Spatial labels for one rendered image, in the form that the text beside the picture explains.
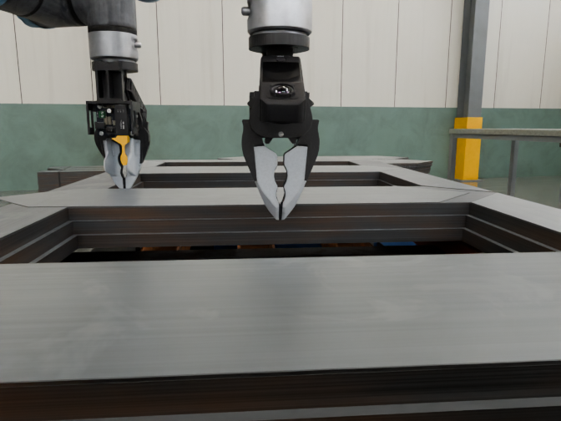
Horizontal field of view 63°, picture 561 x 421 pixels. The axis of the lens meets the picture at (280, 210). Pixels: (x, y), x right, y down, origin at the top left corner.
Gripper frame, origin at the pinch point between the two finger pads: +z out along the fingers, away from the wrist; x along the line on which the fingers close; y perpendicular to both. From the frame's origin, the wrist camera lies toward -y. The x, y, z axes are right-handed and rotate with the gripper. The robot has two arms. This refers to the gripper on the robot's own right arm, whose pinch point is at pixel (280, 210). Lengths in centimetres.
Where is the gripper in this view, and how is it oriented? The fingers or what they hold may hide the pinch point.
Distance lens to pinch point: 55.4
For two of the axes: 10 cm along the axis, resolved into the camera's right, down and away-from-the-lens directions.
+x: -10.0, 0.1, -0.8
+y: -0.8, -1.8, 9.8
